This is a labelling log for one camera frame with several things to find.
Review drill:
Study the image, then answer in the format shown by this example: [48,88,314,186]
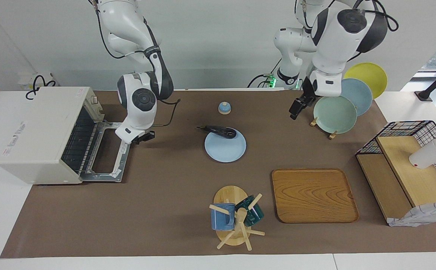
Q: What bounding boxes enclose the glass oven door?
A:
[78,119,133,183]

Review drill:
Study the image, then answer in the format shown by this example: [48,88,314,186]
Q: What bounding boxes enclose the black utensil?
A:
[197,125,237,140]

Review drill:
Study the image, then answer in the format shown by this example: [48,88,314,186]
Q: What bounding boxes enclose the light blue ribbed plate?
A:
[204,129,247,163]

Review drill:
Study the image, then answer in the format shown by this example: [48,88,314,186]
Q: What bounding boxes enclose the beige toaster oven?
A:
[0,87,105,185]

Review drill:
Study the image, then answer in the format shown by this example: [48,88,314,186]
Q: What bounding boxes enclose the pale green plate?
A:
[313,96,358,134]

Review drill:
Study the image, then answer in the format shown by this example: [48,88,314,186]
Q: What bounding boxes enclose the wooden plate rack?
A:
[310,117,344,140]

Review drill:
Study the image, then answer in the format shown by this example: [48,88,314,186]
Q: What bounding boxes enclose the light blue racked plate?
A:
[340,78,373,117]

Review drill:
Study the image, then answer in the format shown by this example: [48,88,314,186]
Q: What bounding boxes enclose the brown table mat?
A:
[0,90,436,259]

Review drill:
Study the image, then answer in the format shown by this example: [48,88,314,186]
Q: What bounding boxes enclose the yellow plate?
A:
[343,62,388,99]

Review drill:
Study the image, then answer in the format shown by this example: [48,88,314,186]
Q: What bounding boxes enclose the wooden serving tray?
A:
[271,168,360,224]

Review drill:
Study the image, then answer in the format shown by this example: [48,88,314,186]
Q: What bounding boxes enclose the wooden mug tree stand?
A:
[209,186,266,251]

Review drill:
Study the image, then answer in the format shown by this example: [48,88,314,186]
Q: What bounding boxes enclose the blue mug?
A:
[210,203,236,231]

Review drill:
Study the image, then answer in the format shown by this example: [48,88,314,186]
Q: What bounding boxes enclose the dark green mug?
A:
[235,195,264,227]

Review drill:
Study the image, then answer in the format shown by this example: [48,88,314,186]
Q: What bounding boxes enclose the white cup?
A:
[409,138,436,170]

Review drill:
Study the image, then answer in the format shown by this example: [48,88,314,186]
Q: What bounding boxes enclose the grey white patterned cloth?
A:
[388,202,436,228]

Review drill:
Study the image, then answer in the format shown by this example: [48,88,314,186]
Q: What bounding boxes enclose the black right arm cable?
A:
[95,0,181,128]

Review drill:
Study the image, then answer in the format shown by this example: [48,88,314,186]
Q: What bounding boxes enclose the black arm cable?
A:
[295,0,399,64]
[95,0,181,128]

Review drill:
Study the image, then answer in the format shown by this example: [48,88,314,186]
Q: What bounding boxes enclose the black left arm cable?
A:
[295,0,399,64]

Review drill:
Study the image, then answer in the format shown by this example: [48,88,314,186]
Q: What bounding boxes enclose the black coiled wall cable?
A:
[25,75,58,100]

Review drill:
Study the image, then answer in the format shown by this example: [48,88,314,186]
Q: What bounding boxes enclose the white wall socket box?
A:
[17,73,56,91]

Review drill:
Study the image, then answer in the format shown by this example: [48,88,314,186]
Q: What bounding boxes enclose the wooden shelf with wire basket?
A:
[356,120,436,227]

